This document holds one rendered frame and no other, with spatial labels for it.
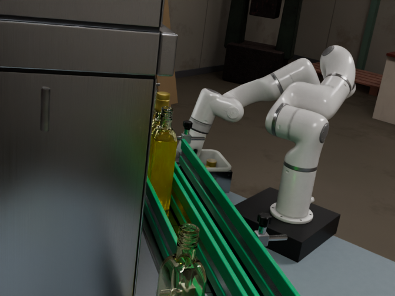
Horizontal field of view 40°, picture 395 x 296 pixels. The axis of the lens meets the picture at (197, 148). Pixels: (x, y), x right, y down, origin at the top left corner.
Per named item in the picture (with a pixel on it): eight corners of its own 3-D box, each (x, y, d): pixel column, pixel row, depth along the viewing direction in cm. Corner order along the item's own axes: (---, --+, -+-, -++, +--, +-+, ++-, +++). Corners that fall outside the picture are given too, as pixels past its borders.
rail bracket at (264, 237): (245, 265, 118) (255, 210, 113) (276, 263, 120) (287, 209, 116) (252, 276, 115) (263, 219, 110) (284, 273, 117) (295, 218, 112)
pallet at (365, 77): (410, 90, 762) (412, 81, 757) (387, 99, 690) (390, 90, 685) (322, 68, 836) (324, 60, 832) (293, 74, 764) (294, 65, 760)
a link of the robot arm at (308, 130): (311, 175, 147) (322, 120, 142) (268, 161, 154) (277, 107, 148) (325, 167, 155) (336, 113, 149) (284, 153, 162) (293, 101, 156)
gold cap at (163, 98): (151, 108, 135) (153, 91, 134) (161, 107, 138) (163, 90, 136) (161, 113, 133) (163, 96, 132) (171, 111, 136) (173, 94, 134)
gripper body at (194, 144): (184, 117, 181) (173, 147, 184) (193, 127, 172) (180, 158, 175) (204, 123, 184) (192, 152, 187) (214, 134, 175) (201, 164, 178)
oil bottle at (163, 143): (143, 201, 140) (151, 123, 133) (164, 200, 142) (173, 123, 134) (147, 211, 135) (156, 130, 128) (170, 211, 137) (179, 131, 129)
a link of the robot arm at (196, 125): (187, 112, 181) (183, 120, 181) (194, 120, 173) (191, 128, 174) (206, 118, 184) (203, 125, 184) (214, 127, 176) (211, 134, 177)
